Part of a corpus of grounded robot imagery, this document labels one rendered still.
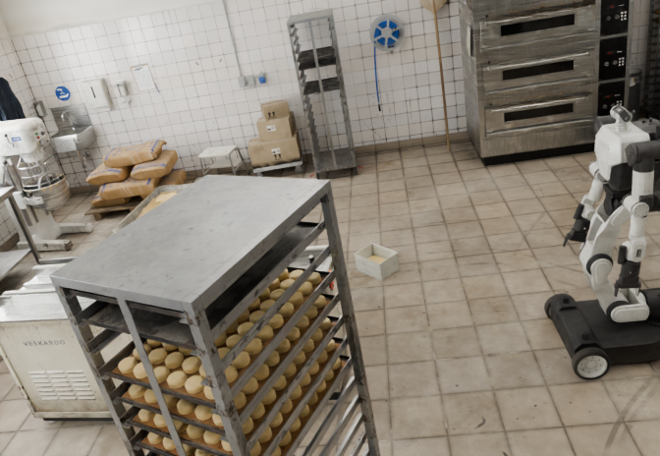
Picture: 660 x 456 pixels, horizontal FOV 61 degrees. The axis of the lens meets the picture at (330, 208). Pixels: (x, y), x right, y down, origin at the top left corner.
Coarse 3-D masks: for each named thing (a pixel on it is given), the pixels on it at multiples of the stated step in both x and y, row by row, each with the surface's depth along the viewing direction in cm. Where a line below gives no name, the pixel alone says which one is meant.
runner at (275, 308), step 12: (324, 252) 173; (312, 264) 167; (300, 276) 161; (288, 288) 156; (288, 300) 156; (276, 312) 152; (264, 324) 147; (252, 336) 143; (240, 348) 139; (228, 360) 135; (204, 384) 130
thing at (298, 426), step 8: (336, 368) 193; (328, 376) 188; (336, 376) 190; (320, 384) 185; (328, 384) 187; (320, 392) 184; (312, 400) 179; (320, 400) 181; (304, 408) 177; (312, 408) 179; (304, 416) 176; (296, 424) 171; (304, 424) 173; (288, 432) 169; (296, 432) 171; (288, 440) 167; (280, 448) 166; (288, 448) 166
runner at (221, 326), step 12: (324, 228) 172; (312, 240) 166; (300, 252) 160; (288, 264) 155; (276, 276) 151; (264, 288) 146; (252, 300) 142; (240, 312) 138; (216, 324) 131; (228, 324) 134; (216, 336) 130
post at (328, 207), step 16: (336, 224) 172; (336, 240) 173; (336, 256) 176; (336, 272) 179; (352, 304) 185; (352, 320) 186; (352, 336) 189; (352, 352) 192; (368, 400) 202; (368, 416) 204; (368, 432) 208; (368, 448) 212
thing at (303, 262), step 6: (300, 258) 327; (306, 258) 326; (312, 258) 315; (294, 264) 322; (300, 264) 321; (306, 264) 319; (324, 264) 316; (336, 306) 337; (336, 312) 335; (342, 330) 347; (336, 336) 330; (342, 336) 346; (342, 354) 342; (336, 390) 329; (336, 396) 335
